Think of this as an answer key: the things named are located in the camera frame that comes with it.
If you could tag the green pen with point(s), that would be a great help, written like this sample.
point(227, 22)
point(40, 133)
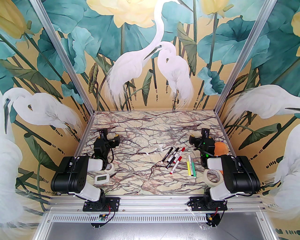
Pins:
point(191, 161)

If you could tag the yellow highlighter pen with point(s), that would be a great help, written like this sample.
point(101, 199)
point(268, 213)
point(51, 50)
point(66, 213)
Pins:
point(189, 168)

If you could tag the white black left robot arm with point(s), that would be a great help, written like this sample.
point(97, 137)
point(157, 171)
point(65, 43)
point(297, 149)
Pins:
point(70, 173)

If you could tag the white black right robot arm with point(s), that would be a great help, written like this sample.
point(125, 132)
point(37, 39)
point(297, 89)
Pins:
point(241, 173)

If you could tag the orange plush toy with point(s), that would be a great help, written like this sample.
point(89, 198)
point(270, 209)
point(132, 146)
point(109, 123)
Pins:
point(221, 148)

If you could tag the small white tape roll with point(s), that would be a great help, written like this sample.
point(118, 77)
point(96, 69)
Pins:
point(112, 170)

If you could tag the large masking tape roll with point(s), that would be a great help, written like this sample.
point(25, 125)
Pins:
point(211, 184)

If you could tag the small green circuit board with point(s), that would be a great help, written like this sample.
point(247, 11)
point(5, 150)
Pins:
point(102, 218)

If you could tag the perforated metal strip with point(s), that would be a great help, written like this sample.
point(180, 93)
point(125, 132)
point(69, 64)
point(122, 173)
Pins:
point(152, 218)

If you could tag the grey metal panel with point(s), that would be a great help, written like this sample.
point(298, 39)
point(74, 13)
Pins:
point(152, 232)

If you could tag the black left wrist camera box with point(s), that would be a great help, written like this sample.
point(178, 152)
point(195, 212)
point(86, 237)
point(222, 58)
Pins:
point(103, 133)

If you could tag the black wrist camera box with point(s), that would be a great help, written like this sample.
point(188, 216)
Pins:
point(103, 133)
point(205, 133)

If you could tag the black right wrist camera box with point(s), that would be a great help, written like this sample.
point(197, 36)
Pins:
point(205, 133)

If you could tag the small circuit board bracket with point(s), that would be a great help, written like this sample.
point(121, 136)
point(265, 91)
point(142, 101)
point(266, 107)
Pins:
point(211, 220)

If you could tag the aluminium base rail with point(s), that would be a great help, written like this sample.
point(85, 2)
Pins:
point(152, 204)

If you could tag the aluminium frame post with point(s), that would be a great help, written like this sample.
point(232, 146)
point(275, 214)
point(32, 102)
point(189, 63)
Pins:
point(236, 70)
point(72, 70)

